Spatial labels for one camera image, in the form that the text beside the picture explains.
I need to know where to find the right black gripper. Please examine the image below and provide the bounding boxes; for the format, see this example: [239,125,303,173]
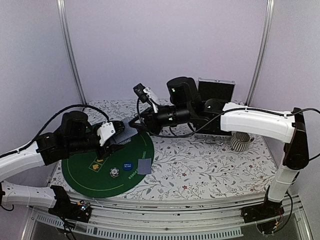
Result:
[129,103,193,135]

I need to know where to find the blue playing card deck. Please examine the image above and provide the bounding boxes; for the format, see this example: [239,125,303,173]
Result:
[112,126,138,145]

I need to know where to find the blue small blind button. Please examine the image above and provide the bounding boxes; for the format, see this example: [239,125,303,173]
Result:
[122,162,134,171]

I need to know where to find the blue playing card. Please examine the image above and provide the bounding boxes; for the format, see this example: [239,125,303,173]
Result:
[122,118,131,128]
[137,158,153,175]

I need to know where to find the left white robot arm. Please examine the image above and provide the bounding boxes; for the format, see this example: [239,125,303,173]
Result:
[0,111,125,217]

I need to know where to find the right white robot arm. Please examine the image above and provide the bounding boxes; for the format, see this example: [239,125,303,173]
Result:
[129,77,310,218]

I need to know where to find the round green poker mat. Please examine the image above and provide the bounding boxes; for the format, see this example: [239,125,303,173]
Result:
[61,132,155,198]

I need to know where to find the floral white tablecloth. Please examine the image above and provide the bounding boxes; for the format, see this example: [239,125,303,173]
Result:
[48,98,281,201]

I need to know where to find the aluminium poker chip case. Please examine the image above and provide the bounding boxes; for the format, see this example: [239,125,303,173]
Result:
[197,77,236,102]

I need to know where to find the striped ceramic mug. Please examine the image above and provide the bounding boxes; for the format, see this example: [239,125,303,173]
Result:
[230,131,255,152]

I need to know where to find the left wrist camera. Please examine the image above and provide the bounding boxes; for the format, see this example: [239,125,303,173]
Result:
[96,122,116,147]

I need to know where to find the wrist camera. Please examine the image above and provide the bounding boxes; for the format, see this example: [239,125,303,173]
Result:
[96,122,116,147]
[133,83,160,113]

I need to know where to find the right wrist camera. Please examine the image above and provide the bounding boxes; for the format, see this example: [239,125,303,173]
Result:
[133,83,160,113]

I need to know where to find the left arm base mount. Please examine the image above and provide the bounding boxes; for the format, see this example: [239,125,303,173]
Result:
[48,200,92,223]

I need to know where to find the front aluminium rail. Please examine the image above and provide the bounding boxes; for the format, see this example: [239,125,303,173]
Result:
[21,193,315,240]

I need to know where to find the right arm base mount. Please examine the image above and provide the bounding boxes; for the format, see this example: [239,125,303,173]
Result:
[240,197,294,236]

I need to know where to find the left aluminium frame post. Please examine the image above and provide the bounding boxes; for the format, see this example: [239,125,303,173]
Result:
[56,0,87,104]

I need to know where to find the aluminium frame post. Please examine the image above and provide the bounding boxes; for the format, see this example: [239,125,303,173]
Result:
[56,0,87,104]
[245,0,275,106]

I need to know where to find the right aluminium frame post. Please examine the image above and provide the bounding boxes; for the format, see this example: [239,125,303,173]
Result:
[245,0,275,106]

